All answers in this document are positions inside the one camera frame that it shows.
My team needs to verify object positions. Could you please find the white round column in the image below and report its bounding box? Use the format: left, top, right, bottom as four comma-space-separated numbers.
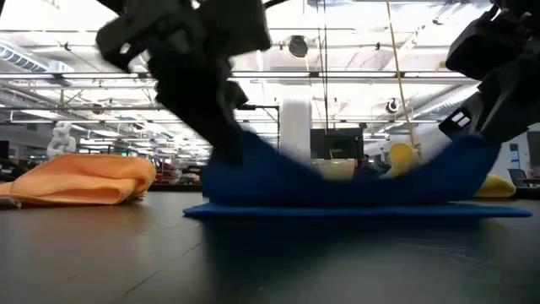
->
279, 86, 314, 161

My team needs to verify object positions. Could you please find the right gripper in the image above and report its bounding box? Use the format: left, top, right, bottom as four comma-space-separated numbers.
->
438, 46, 540, 143

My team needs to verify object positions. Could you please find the black metal stand frame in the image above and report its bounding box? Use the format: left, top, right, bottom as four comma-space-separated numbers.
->
235, 103, 281, 153

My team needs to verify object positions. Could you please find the blue microfiber towel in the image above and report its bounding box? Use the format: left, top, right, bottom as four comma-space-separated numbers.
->
182, 129, 533, 220

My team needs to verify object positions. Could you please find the black power cable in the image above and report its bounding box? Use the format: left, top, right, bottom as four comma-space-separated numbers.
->
315, 0, 331, 136

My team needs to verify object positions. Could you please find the white robot figure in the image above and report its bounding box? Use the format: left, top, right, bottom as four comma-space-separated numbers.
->
46, 121, 78, 158

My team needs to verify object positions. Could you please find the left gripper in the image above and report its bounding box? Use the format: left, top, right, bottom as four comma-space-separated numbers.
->
147, 41, 250, 165

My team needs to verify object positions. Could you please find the orange translucent plastic bin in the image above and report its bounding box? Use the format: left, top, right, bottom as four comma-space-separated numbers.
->
310, 159, 359, 182

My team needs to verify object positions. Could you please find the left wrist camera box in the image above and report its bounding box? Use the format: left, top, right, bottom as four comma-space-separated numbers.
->
197, 0, 272, 56

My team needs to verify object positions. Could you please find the yellow microfiber towel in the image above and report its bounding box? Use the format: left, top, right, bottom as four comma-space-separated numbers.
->
379, 142, 517, 199

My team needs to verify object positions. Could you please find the orange microfiber towel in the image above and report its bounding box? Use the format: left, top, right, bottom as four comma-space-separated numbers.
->
0, 152, 158, 209

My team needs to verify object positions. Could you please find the dark office chair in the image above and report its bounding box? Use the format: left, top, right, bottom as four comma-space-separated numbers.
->
507, 167, 528, 187

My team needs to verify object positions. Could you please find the black aluminium table frame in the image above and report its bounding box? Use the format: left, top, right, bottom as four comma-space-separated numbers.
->
149, 182, 540, 200

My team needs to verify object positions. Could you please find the black monitor screen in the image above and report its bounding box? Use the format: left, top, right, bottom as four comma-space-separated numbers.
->
310, 128, 365, 160

